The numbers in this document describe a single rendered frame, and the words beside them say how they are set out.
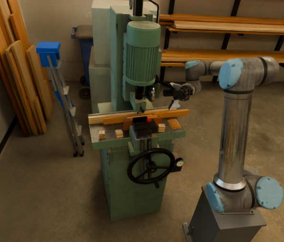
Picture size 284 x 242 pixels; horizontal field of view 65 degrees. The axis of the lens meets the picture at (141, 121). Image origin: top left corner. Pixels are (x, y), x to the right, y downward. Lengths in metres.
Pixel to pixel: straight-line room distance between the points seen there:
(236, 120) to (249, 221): 0.78
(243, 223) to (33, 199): 1.69
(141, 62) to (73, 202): 1.43
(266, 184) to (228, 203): 0.21
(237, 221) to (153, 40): 1.15
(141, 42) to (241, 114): 0.58
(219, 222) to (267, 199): 0.38
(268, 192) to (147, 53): 0.90
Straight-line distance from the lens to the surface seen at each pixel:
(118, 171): 1.54
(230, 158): 1.08
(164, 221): 2.07
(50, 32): 3.75
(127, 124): 1.37
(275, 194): 1.28
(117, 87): 1.53
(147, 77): 1.24
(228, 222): 1.54
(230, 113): 0.99
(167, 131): 1.42
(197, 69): 1.49
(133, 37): 1.17
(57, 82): 2.02
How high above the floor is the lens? 1.78
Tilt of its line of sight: 37 degrees down
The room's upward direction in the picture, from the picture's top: 5 degrees clockwise
